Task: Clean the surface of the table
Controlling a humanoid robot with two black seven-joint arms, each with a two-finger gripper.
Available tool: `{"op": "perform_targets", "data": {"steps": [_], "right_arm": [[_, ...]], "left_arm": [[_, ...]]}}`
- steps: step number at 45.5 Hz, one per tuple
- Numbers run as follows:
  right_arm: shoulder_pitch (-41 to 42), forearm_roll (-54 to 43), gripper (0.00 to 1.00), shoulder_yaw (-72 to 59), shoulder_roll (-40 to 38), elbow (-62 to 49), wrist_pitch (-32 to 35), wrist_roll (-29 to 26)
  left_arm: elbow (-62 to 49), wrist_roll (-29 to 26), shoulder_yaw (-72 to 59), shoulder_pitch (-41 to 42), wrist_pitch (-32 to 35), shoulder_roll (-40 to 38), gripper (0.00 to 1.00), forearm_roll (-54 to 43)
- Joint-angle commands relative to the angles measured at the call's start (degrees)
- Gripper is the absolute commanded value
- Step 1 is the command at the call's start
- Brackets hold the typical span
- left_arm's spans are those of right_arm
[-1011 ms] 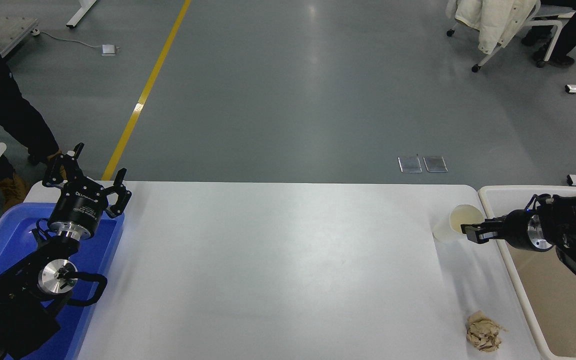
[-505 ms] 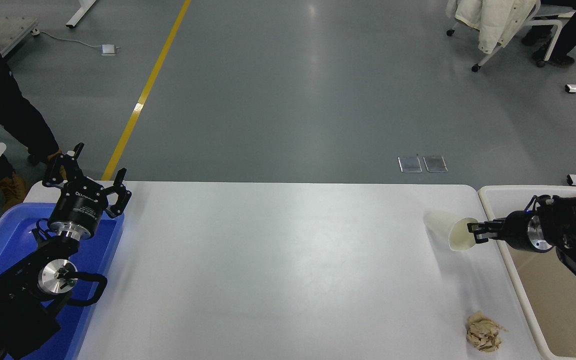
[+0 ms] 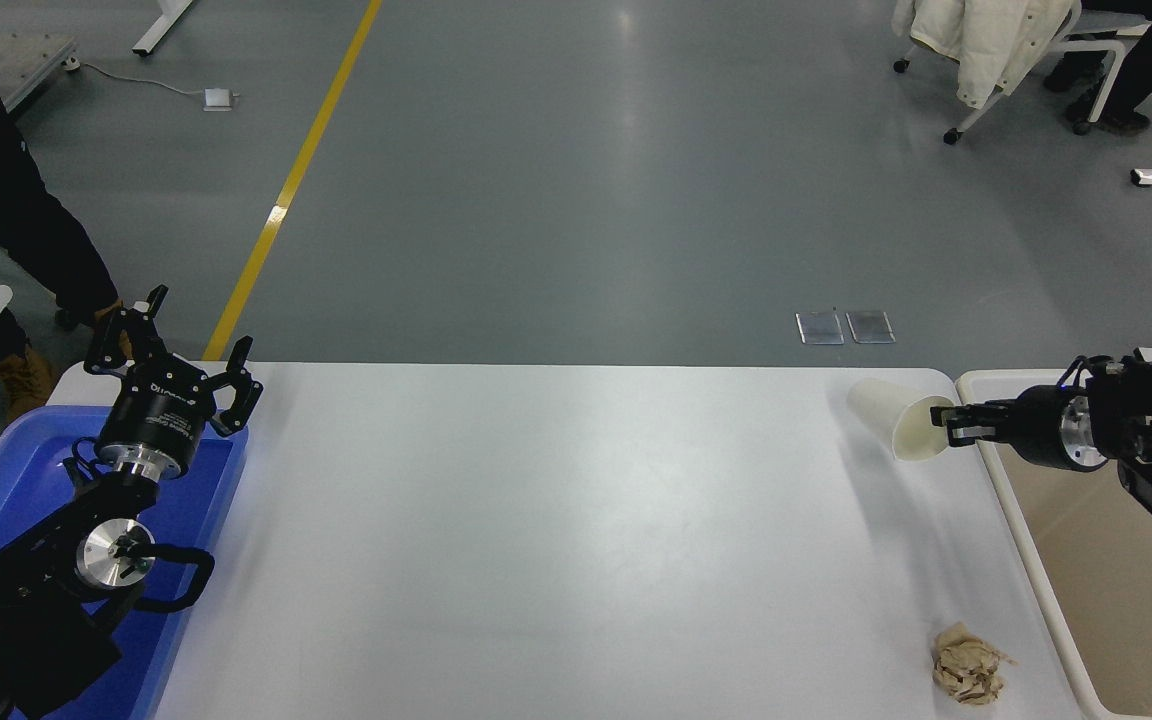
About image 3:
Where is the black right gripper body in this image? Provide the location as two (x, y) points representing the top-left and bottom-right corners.
(1002, 384), (1074, 471)

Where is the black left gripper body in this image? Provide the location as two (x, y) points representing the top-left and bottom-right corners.
(95, 360), (210, 471)

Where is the white paper cup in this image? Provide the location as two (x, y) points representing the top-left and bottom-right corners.
(846, 377), (957, 463)

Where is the tan paper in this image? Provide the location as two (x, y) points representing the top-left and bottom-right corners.
(931, 622), (1015, 704)

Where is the blue plastic tray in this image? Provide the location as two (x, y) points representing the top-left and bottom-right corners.
(0, 405), (249, 720)

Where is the large pale bin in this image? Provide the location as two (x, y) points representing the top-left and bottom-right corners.
(956, 370), (1152, 720)

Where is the white table leg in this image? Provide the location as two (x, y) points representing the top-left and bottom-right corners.
(132, 0), (195, 57)

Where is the cream coat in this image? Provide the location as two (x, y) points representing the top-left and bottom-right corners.
(893, 0), (1083, 110)

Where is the white power adapter with cable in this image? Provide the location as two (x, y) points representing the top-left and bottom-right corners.
(79, 62), (237, 113)

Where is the white frame chair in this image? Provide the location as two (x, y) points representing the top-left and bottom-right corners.
(893, 0), (1152, 146)

